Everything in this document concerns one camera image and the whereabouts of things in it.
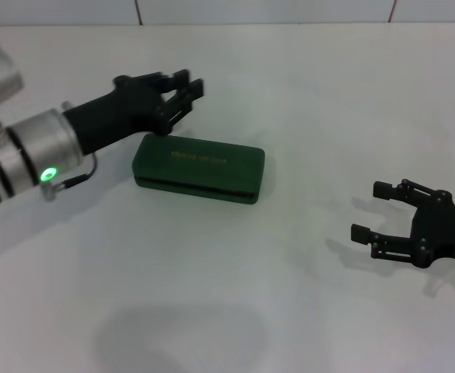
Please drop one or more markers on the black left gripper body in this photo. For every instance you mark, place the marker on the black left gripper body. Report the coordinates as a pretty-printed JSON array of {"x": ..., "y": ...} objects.
[{"x": 122, "y": 112}]

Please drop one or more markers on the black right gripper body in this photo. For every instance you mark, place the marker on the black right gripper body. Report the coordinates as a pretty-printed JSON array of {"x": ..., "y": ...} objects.
[{"x": 441, "y": 229}]

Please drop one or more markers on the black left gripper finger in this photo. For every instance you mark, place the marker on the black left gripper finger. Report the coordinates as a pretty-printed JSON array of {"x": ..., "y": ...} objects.
[
  {"x": 178, "y": 79},
  {"x": 196, "y": 89}
]

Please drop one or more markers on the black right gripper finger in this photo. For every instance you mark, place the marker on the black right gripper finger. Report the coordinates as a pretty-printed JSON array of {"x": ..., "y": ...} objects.
[
  {"x": 361, "y": 234},
  {"x": 382, "y": 190}
]

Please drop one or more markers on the green glasses case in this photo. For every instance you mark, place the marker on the green glasses case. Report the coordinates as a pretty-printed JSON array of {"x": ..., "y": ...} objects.
[{"x": 196, "y": 167}]

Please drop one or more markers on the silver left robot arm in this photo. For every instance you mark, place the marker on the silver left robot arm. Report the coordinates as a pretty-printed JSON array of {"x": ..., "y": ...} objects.
[{"x": 36, "y": 147}]

